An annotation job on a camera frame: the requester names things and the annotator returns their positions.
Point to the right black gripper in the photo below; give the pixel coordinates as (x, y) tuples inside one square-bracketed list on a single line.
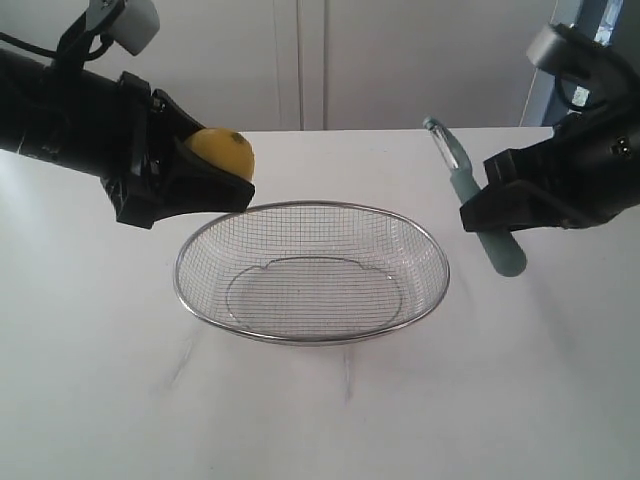
[(585, 175)]

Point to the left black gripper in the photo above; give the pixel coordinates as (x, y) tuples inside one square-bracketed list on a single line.
[(143, 119)]

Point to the yellow lemon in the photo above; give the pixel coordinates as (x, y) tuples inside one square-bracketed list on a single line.
[(225, 149)]

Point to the teal handled vegetable peeler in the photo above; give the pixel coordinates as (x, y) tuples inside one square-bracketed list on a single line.
[(502, 250)]

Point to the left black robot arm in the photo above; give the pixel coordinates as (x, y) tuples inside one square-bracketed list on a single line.
[(54, 113)]

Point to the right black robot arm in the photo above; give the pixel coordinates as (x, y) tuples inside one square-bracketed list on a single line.
[(585, 175)]

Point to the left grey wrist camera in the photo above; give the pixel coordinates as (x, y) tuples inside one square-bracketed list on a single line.
[(131, 24)]

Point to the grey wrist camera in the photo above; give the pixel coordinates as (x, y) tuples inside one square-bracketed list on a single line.
[(551, 50), (131, 24)]

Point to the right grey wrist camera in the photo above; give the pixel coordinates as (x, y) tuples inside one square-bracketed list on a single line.
[(551, 50)]

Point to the oval wire mesh basket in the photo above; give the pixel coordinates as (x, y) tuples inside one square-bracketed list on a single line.
[(311, 273)]

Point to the dark window frame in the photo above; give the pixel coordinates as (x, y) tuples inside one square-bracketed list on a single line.
[(595, 20)]

